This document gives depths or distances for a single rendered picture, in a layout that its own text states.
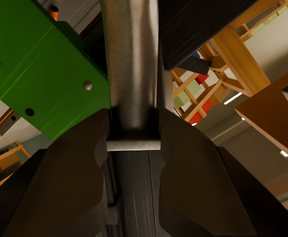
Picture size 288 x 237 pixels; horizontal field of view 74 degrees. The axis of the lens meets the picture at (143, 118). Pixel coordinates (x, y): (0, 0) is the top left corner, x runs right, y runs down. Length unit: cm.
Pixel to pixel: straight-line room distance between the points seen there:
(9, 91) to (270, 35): 979
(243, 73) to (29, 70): 90
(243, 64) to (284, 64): 913
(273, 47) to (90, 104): 978
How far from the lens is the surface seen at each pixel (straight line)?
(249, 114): 68
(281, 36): 1004
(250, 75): 102
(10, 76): 26
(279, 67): 1006
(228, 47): 99
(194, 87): 374
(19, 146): 688
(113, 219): 30
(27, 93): 26
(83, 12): 77
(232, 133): 776
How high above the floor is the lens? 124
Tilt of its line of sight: 6 degrees up
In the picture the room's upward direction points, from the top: 141 degrees clockwise
